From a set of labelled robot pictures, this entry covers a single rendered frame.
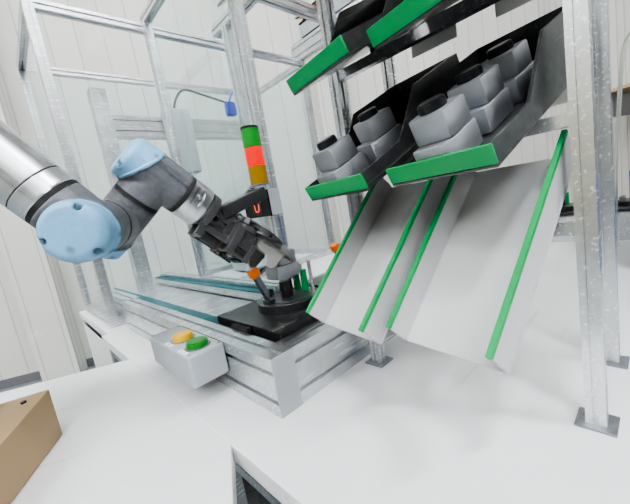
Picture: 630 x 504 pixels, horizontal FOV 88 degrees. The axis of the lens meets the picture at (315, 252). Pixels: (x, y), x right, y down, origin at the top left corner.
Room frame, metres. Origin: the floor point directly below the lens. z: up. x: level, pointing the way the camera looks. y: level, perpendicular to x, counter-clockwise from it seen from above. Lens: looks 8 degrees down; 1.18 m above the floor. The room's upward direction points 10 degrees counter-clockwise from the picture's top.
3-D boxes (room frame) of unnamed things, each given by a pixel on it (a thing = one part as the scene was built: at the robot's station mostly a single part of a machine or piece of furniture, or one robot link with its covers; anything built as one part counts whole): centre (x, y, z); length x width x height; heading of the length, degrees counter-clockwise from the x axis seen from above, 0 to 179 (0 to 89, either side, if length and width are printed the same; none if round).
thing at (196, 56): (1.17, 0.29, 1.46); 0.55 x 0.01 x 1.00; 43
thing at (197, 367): (0.64, 0.29, 0.93); 0.21 x 0.07 x 0.06; 43
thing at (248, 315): (0.72, 0.08, 0.96); 0.24 x 0.24 x 0.02; 43
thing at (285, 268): (0.73, 0.07, 1.07); 0.08 x 0.04 x 0.07; 133
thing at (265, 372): (0.82, 0.38, 0.91); 0.89 x 0.06 x 0.11; 43
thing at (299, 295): (0.72, 0.08, 0.98); 0.14 x 0.14 x 0.02
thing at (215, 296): (0.96, 0.26, 0.91); 0.84 x 0.28 x 0.10; 43
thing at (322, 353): (1.05, -0.28, 0.91); 1.24 x 0.33 x 0.10; 133
